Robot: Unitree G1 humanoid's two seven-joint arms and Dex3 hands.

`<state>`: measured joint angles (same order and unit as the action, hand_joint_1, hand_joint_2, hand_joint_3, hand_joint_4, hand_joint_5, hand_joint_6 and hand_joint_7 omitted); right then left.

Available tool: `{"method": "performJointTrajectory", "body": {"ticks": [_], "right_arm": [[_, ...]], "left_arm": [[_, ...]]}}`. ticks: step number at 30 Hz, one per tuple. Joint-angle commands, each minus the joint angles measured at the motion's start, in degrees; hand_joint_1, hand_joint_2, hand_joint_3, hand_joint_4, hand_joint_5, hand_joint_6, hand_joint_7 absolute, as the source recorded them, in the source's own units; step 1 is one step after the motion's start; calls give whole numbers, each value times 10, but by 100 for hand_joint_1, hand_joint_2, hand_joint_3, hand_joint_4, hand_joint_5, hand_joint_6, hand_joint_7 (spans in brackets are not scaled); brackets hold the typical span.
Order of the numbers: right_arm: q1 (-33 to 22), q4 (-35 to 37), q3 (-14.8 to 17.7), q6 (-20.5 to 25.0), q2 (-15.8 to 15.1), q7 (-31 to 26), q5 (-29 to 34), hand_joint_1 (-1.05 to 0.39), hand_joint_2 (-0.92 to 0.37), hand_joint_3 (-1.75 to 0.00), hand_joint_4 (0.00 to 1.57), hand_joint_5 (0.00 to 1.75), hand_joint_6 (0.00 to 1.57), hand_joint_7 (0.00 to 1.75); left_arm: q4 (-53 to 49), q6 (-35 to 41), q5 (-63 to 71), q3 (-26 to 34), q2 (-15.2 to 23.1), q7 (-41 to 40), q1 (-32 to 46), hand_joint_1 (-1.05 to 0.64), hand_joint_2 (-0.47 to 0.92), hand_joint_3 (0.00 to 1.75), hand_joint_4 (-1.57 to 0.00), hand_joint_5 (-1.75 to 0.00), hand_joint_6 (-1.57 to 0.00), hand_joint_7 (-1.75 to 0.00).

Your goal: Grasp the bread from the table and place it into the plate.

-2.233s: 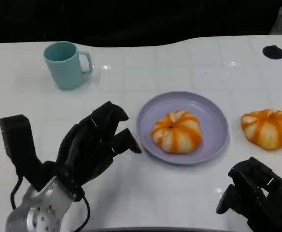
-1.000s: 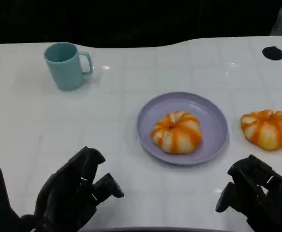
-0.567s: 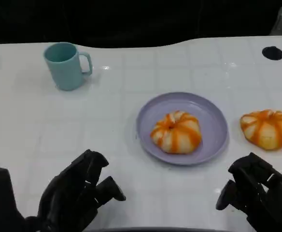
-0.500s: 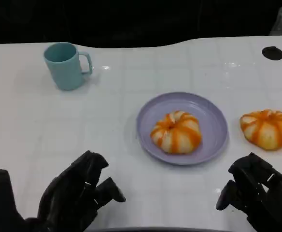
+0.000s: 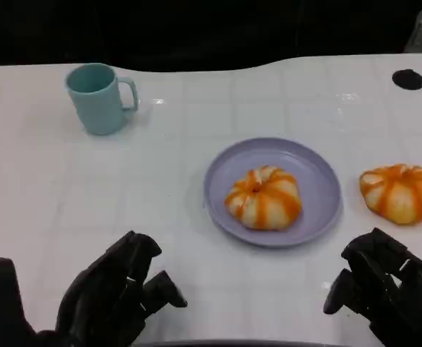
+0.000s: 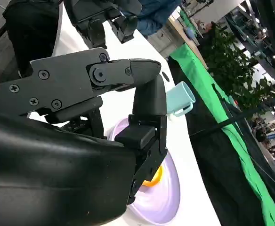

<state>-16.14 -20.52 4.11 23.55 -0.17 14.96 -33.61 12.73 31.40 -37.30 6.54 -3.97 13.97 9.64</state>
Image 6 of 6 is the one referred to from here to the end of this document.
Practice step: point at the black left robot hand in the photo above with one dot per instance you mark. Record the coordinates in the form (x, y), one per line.
(95, 11)

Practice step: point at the lilac plate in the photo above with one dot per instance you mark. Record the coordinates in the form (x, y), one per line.
(161, 204)

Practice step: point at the small blue container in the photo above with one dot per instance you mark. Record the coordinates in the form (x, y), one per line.
(191, 32)

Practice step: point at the green cloth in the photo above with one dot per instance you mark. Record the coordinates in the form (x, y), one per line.
(245, 153)

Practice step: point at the green leafy plant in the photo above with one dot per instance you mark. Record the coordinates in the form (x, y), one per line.
(234, 66)

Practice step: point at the black cloth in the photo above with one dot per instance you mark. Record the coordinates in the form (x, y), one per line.
(217, 169)

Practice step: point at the pale green mug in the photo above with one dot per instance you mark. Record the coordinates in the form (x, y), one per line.
(178, 96)

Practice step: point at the light wooden desk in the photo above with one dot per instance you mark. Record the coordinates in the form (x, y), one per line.
(170, 40)

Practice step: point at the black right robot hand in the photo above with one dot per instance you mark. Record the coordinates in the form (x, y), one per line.
(57, 164)

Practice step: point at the person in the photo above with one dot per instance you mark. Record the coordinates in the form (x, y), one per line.
(156, 16)

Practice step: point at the orange and white bread roll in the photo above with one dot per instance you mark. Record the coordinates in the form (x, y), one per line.
(155, 180)

